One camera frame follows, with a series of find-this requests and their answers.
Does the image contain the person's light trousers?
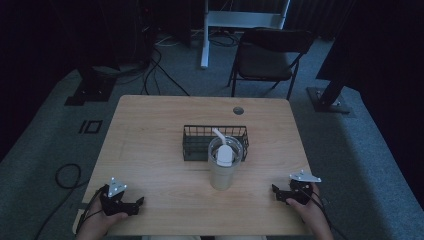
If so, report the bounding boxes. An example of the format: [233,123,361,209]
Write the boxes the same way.
[141,235,268,240]

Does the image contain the white floor cable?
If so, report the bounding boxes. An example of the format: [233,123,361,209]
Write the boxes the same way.
[154,34,184,48]

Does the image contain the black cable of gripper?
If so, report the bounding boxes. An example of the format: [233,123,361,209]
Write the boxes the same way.
[297,181,334,232]
[75,185,108,235]

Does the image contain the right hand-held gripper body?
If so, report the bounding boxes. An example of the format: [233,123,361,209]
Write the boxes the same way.
[282,169,323,206]

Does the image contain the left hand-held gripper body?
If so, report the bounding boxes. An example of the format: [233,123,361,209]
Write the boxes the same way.
[99,176,134,216]

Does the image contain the long black floor cable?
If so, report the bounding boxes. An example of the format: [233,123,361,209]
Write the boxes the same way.
[150,49,191,98]
[141,49,162,96]

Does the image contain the black folding chair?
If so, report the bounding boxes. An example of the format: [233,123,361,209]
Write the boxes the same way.
[227,27,315,101]

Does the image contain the looped black floor cable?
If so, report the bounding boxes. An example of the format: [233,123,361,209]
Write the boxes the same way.
[33,162,90,240]

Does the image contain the dark equipment cabinet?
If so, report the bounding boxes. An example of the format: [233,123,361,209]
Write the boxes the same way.
[139,0,194,48]

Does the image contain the person's right hand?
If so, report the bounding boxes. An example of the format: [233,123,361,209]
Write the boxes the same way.
[285,182,335,240]

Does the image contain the person's left hand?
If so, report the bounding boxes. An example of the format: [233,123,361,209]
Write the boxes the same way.
[76,199,130,240]

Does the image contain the black stand with base plate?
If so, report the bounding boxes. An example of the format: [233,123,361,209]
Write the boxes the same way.
[306,68,352,115]
[64,65,118,107]

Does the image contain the white desk frame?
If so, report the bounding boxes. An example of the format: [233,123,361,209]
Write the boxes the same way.
[199,0,292,70]

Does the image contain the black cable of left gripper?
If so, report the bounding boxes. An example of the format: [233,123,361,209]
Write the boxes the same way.
[75,185,108,235]

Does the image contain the clear tumbler cup with lid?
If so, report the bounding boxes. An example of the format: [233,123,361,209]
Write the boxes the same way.
[207,134,245,192]

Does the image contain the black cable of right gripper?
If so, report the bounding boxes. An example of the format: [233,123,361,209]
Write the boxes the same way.
[297,181,334,232]

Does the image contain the dark curtain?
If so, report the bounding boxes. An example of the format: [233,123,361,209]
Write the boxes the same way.
[0,0,88,163]
[314,0,424,209]

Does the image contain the black wire basket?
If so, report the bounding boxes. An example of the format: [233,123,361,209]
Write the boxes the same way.
[181,124,250,163]

